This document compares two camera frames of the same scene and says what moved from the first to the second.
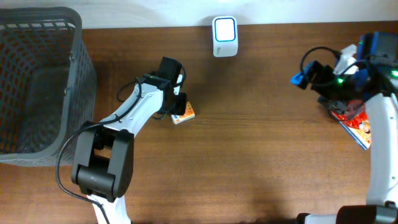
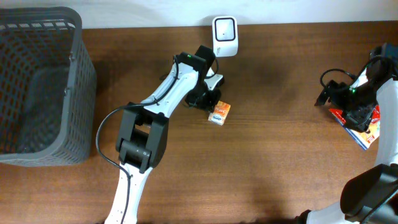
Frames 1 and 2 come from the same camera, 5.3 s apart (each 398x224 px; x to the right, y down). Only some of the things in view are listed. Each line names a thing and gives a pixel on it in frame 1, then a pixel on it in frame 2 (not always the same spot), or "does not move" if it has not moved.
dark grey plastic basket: (47, 85) does not move
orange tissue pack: (189, 114) -> (219, 112)
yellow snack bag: (362, 134) does not move
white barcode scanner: (225, 36) does not move
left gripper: (179, 104) -> (203, 100)
